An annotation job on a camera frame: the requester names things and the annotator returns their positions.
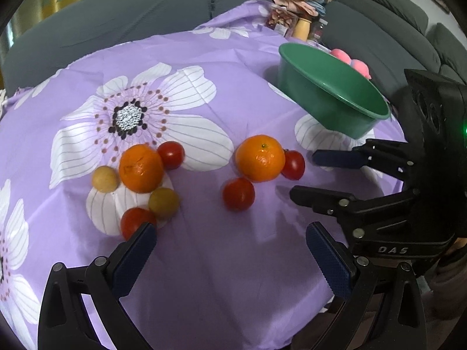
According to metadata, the cream yellow bottle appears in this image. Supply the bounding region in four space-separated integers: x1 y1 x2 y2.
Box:
292 17 312 42

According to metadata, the pink plush toy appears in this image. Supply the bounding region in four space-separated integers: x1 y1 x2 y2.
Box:
330 48 371 80

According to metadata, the clear plastic bottle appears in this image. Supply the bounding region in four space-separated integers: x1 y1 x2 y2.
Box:
308 19 328 43

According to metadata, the orange mandarin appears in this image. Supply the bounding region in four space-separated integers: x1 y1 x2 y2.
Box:
119 144 165 194
234 134 286 183

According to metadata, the green plastic bowl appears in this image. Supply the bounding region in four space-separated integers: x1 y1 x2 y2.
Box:
276 43 390 139

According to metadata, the yellow-brown fruit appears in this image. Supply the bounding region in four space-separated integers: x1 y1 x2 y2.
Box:
148 187 180 221
91 166 119 194

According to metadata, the clear box of dried petals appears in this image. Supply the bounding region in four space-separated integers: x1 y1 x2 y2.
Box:
265 6 298 37

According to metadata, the red tomato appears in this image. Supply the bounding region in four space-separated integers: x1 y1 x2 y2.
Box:
157 141 185 170
120 207 157 240
222 178 256 211
281 150 306 180

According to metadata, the purple floral cloth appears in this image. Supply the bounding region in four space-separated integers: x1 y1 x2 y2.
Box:
0 0 410 350

